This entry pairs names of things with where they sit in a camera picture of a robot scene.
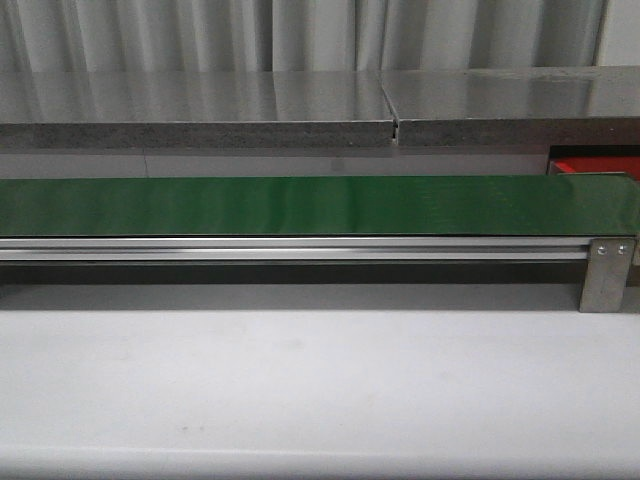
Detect red plastic tray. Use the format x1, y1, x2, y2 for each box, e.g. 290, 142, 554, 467
547, 156, 640, 181

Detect grey stone countertop shelf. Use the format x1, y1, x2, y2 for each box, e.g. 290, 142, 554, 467
1, 67, 639, 150

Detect grey pleated curtain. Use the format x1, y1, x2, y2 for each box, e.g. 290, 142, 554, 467
1, 1, 607, 72

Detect green conveyor belt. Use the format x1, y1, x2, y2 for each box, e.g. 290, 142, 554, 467
1, 174, 639, 237

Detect steel conveyor support bracket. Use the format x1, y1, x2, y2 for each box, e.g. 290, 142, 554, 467
579, 237, 636, 313

